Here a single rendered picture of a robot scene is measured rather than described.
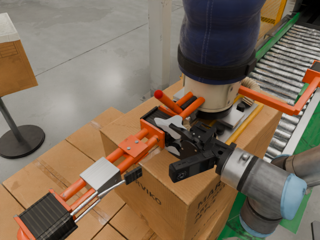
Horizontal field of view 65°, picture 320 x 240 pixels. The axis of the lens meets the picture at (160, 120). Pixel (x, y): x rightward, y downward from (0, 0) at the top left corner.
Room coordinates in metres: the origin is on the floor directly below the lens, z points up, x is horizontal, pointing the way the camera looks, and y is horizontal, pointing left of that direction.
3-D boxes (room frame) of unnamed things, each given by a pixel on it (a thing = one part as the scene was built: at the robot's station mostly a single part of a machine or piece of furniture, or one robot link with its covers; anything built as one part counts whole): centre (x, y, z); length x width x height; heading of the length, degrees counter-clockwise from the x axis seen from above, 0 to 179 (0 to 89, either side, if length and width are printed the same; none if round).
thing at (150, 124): (0.49, 0.00, 1.20); 0.10 x 0.08 x 0.06; 49
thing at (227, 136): (0.62, -0.24, 1.10); 0.34 x 0.10 x 0.05; 139
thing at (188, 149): (0.41, -0.12, 1.20); 0.12 x 0.09 x 0.08; 52
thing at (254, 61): (0.68, -0.17, 1.31); 0.23 x 0.23 x 0.04
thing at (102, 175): (0.33, 0.14, 1.19); 0.07 x 0.07 x 0.04; 49
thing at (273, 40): (2.30, -1.06, 0.60); 1.60 x 0.10 x 0.09; 142
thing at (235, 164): (0.35, -0.18, 1.20); 0.09 x 0.05 x 0.10; 142
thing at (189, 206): (0.68, -0.14, 0.87); 0.60 x 0.40 x 0.40; 135
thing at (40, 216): (0.23, 0.23, 1.19); 0.08 x 0.07 x 0.05; 139
